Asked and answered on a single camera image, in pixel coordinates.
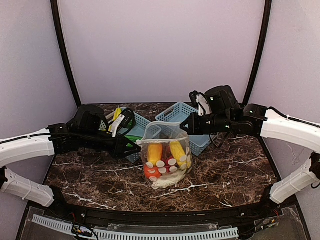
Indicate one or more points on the orange toy fruit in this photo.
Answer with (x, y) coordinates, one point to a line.
(152, 173)

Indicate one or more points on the small blue perforated basket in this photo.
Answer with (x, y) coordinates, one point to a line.
(137, 131)

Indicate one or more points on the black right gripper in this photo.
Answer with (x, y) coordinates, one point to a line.
(196, 122)

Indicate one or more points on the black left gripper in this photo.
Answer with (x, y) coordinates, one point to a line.
(116, 147)

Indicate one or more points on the white slotted cable duct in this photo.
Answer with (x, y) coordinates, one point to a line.
(136, 232)

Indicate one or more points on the red toy strawberry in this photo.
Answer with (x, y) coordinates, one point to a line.
(170, 165)

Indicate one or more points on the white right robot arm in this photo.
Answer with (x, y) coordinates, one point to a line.
(220, 112)

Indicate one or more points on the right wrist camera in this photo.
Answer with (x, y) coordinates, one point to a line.
(199, 100)

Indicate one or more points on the white toy radish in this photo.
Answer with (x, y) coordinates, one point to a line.
(168, 180)

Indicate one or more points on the yellow green toy banana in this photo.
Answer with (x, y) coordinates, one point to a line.
(117, 113)

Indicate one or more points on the clear dotted zip top bag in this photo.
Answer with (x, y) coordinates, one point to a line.
(170, 132)

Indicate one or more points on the green toy cucumber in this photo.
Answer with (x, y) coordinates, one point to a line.
(133, 138)

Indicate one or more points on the black front table rail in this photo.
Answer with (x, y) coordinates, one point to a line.
(101, 217)

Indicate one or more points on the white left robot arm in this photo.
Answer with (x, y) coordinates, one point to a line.
(88, 129)

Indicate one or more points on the yellow toy corn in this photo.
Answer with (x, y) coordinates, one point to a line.
(179, 154)

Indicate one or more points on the large blue perforated basket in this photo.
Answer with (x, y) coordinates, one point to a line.
(178, 113)

